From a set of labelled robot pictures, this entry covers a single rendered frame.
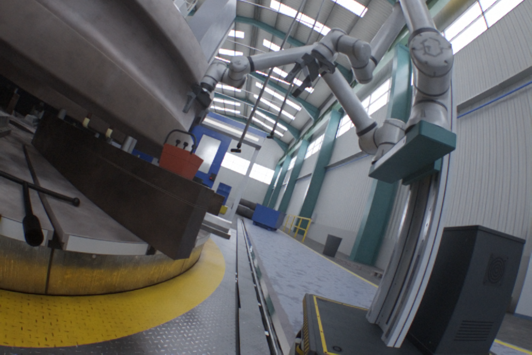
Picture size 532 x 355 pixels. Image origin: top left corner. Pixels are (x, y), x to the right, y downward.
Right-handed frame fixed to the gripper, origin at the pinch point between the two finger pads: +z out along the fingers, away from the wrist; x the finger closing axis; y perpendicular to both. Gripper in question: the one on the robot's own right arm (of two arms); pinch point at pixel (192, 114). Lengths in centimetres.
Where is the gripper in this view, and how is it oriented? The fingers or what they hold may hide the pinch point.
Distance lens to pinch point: 124.8
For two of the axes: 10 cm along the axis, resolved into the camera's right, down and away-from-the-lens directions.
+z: -3.5, 9.1, -2.2
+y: 9.1, 2.7, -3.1
